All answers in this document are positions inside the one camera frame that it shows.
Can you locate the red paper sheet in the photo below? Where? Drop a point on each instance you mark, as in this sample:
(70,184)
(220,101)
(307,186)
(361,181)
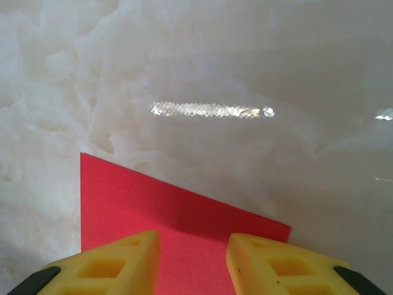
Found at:
(153,209)

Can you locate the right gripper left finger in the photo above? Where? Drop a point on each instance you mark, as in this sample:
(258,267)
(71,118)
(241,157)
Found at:
(144,264)

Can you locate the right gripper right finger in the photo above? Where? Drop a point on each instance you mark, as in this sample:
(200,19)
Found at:
(245,267)

